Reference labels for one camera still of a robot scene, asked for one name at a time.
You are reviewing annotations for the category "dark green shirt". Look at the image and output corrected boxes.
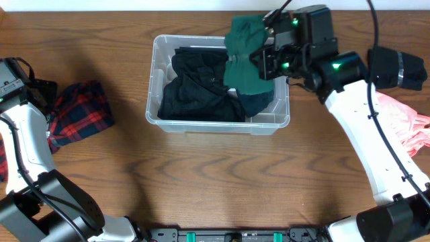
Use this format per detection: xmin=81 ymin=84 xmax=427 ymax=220
xmin=224 ymin=15 xmax=274 ymax=95

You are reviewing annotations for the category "dark navy garment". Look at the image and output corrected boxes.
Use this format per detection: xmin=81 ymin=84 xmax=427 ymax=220
xmin=236 ymin=91 xmax=274 ymax=118

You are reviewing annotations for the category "large black garment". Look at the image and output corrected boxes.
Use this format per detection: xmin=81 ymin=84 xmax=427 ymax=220
xmin=157 ymin=47 xmax=245 ymax=122

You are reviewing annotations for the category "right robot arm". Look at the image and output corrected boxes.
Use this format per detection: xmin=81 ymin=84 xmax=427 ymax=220
xmin=249 ymin=5 xmax=429 ymax=241

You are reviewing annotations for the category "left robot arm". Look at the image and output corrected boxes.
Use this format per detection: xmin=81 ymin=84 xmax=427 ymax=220
xmin=1 ymin=57 xmax=151 ymax=241

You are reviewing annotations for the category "red plaid flannel shirt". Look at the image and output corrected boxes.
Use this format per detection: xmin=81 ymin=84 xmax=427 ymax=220
xmin=0 ymin=80 xmax=116 ymax=184

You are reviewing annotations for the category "clear plastic storage bin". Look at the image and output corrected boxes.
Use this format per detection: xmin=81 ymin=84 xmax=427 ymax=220
xmin=146 ymin=34 xmax=290 ymax=135

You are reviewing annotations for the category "black rolled garment with band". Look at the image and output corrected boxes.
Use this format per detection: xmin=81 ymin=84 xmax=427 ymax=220
xmin=368 ymin=46 xmax=427 ymax=91

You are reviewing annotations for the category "pink crumpled garment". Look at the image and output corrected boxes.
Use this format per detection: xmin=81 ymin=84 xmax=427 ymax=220
xmin=376 ymin=92 xmax=429 ymax=157

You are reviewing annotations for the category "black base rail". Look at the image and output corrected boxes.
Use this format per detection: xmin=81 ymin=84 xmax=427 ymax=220
xmin=148 ymin=227 xmax=331 ymax=242

